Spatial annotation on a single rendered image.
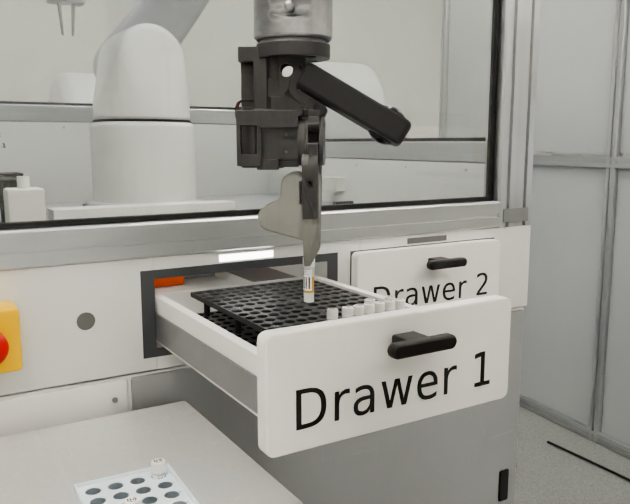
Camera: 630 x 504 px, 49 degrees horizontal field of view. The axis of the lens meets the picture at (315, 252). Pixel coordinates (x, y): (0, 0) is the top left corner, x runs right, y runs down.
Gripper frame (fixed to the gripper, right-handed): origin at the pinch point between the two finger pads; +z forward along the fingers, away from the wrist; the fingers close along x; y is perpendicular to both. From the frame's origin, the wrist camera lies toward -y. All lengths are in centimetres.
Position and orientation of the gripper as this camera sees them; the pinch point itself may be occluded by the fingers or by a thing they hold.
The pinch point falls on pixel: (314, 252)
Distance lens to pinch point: 69.7
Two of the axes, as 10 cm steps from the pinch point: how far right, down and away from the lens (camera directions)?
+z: 0.0, 9.9, 1.5
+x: -0.5, 1.5, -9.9
